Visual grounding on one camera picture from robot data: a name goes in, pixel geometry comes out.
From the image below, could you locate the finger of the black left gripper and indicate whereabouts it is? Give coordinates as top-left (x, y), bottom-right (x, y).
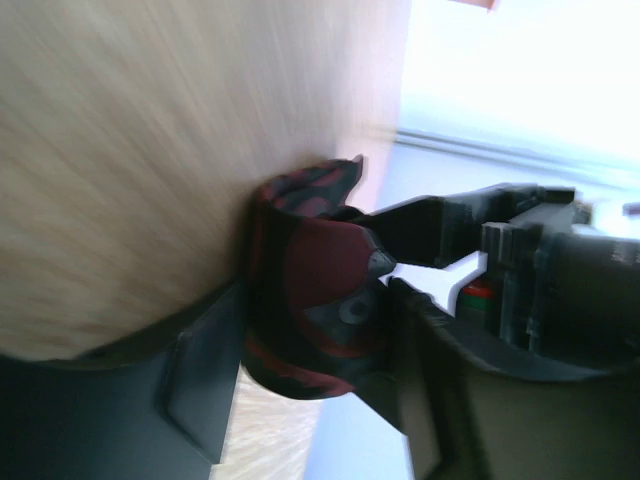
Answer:
top-left (349, 196), bottom-right (445, 268)

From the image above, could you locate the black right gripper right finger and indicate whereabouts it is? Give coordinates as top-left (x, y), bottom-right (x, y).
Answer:
top-left (357, 277), bottom-right (639, 479)

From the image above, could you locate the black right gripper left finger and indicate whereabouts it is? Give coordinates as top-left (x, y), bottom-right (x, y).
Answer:
top-left (1, 281), bottom-right (246, 479)

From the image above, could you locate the dark red patterned tie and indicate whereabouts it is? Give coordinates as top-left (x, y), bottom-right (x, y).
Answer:
top-left (242, 155), bottom-right (396, 400)

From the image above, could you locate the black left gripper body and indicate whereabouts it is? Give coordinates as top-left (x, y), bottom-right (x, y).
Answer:
top-left (434, 184), bottom-right (639, 373)

